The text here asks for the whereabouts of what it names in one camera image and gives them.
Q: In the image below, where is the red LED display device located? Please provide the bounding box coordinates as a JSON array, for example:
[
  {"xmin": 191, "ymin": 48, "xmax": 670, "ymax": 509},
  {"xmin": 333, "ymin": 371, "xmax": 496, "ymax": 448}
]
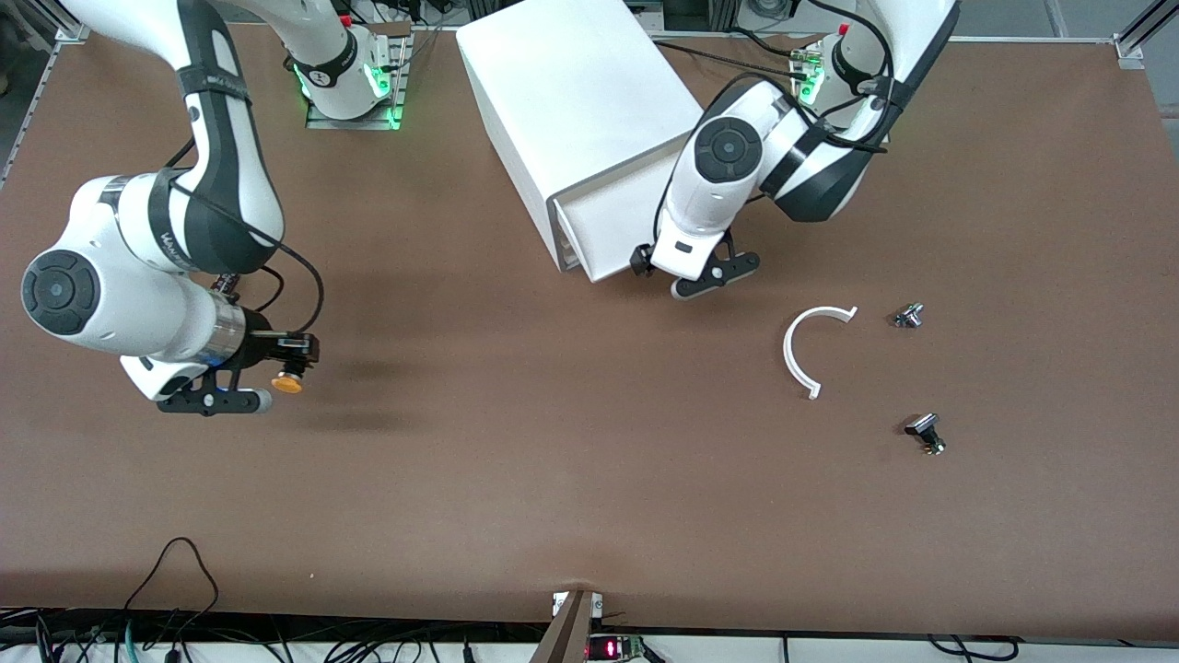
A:
[{"xmin": 587, "ymin": 634, "xmax": 646, "ymax": 662}]

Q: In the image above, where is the white half ring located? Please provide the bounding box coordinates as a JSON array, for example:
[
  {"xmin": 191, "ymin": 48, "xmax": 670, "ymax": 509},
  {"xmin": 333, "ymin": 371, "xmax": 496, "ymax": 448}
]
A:
[{"xmin": 783, "ymin": 305, "xmax": 859, "ymax": 401}]

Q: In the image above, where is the black looped cable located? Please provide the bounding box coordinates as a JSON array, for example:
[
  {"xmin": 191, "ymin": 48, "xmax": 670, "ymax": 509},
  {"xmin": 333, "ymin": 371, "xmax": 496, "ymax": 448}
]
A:
[{"xmin": 120, "ymin": 537, "xmax": 220, "ymax": 646}]

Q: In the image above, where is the long black cable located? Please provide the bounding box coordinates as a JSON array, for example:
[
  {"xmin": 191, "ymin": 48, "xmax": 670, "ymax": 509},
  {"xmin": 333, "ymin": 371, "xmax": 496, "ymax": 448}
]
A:
[{"xmin": 654, "ymin": 40, "xmax": 795, "ymax": 67}]

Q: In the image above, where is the aluminium right arm base plate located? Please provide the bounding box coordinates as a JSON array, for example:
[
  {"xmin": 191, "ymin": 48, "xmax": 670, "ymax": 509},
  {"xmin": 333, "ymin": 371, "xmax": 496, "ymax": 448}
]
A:
[{"xmin": 306, "ymin": 20, "xmax": 413, "ymax": 131}]

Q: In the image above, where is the short black cable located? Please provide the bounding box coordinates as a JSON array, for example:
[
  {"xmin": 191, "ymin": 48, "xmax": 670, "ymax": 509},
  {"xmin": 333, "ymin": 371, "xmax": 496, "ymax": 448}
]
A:
[{"xmin": 730, "ymin": 26, "xmax": 804, "ymax": 58}]

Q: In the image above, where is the black knob switch part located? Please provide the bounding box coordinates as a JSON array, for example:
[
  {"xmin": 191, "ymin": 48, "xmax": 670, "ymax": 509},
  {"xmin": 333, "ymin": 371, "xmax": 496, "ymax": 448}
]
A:
[{"xmin": 904, "ymin": 413, "xmax": 947, "ymax": 457}]

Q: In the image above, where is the tangled black cable bundle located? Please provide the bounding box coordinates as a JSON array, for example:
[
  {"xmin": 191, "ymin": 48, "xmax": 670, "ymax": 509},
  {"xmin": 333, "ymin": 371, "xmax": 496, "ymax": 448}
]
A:
[{"xmin": 0, "ymin": 606, "xmax": 554, "ymax": 663}]

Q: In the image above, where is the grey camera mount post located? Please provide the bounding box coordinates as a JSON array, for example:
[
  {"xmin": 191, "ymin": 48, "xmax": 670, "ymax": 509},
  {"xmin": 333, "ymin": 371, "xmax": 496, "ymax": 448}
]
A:
[{"xmin": 530, "ymin": 589, "xmax": 595, "ymax": 663}]

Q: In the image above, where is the black curved cable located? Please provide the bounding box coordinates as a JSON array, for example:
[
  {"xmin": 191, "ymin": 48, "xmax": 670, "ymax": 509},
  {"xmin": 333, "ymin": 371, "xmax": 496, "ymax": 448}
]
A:
[{"xmin": 926, "ymin": 635, "xmax": 1019, "ymax": 662}]

